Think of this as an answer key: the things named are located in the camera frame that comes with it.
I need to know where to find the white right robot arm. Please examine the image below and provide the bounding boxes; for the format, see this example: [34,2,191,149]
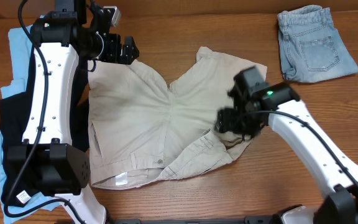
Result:
[215,83,358,224]

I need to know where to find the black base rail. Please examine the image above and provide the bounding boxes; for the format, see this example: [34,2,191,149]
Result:
[107,215,274,224]

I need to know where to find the light blue denim shorts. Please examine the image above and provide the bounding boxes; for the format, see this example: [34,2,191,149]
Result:
[277,5,358,83]

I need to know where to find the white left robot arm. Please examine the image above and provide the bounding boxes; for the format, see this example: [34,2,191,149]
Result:
[0,1,139,223]

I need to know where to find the light blue shirt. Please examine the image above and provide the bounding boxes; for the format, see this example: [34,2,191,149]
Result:
[0,27,60,224]

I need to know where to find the black garment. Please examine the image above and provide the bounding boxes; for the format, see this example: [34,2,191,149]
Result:
[0,48,89,203]

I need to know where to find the beige khaki shorts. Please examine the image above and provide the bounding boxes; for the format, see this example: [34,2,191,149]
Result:
[88,47,254,190]

